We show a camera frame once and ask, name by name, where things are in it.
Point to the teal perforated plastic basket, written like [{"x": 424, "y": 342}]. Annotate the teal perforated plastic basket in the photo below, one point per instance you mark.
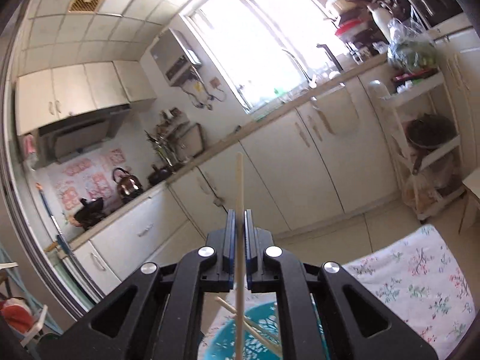
[{"x": 219, "y": 342}]

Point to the steel kitchen faucet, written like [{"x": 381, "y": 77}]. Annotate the steel kitchen faucet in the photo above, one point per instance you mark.
[{"x": 311, "y": 80}]

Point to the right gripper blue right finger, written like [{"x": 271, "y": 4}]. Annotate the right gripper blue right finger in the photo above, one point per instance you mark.
[{"x": 259, "y": 276}]

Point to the floral linen tablecloth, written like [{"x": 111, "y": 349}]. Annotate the floral linen tablecloth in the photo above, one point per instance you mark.
[{"x": 419, "y": 279}]

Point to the black wok on stove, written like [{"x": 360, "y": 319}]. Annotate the black wok on stove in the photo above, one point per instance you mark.
[{"x": 91, "y": 213}]

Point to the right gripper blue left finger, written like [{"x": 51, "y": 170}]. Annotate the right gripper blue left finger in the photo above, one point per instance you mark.
[{"x": 228, "y": 251}]

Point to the bag of green vegetables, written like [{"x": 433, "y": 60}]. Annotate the bag of green vegetables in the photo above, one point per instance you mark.
[{"x": 410, "y": 48}]

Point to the copper kettle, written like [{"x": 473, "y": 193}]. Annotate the copper kettle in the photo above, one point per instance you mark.
[{"x": 128, "y": 186}]

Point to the white thermos jug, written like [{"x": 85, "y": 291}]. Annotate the white thermos jug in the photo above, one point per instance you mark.
[{"x": 381, "y": 18}]

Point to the range hood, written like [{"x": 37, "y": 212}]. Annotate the range hood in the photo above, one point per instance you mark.
[{"x": 72, "y": 136}]

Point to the white kitchen trolley rack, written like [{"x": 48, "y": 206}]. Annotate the white kitchen trolley rack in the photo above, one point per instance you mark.
[{"x": 423, "y": 135}]

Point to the wall water heater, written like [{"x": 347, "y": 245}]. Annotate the wall water heater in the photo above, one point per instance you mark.
[{"x": 175, "y": 58}]

